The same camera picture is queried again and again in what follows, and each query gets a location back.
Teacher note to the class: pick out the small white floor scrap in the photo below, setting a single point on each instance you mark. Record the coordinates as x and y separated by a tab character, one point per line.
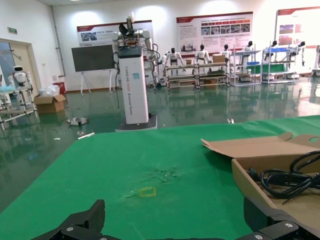
230	121

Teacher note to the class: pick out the red bin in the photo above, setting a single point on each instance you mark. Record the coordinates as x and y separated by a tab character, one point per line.
60	87

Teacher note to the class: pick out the tube rack with green sheet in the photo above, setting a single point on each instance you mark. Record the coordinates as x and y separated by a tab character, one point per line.
278	67

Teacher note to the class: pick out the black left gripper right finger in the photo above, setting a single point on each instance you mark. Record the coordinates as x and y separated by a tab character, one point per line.
267	222

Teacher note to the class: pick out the white humanoid robot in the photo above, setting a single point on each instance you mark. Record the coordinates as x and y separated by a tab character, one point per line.
248	46
226	52
172	56
202	55
301	50
271	48

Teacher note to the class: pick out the clear plastic scraps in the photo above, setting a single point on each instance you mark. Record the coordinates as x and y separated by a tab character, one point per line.
165	173

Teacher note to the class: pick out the wide red-headed wall poster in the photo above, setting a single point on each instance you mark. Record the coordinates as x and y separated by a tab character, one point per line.
215	27

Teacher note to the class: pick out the floor carton with open flaps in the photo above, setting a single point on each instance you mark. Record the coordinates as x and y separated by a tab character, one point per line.
48	105

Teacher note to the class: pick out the small closed cardboard box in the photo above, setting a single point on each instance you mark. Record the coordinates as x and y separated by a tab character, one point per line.
218	58

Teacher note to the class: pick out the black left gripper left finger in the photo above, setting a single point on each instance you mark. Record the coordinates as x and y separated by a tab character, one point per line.
80	225

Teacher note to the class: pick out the beige door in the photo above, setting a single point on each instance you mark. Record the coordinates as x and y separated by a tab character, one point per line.
23	57

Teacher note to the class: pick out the green table cloth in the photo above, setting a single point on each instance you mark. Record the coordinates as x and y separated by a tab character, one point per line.
100	175

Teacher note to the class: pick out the clear plastic bags pile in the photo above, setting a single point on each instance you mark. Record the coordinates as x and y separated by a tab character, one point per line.
48	90

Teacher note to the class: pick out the wall poster with red photos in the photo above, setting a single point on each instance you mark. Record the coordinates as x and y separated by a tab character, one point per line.
295	27

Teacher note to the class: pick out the cardboard box with torn rim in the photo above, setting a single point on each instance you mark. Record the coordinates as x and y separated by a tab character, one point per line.
262	150

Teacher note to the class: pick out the small white round-headed robot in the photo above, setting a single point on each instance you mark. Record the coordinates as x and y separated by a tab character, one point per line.
20	76

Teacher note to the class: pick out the grey floor debris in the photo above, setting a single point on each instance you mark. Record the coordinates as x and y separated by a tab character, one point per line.
77	121

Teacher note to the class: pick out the white tube rack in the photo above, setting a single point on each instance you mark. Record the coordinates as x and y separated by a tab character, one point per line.
17	108

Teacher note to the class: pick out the black screen on stand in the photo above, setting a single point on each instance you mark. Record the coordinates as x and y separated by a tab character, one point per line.
92	57

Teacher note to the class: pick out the white stick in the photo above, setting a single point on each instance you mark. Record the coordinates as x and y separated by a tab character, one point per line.
86	135

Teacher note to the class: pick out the grey wall pipe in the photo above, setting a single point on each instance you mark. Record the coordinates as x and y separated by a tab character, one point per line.
57	45

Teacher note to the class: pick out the green exit sign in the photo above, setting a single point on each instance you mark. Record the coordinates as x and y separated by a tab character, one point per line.
12	30

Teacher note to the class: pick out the tube shelving rack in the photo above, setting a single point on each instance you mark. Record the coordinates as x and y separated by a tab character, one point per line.
212	64
181	67
246	52

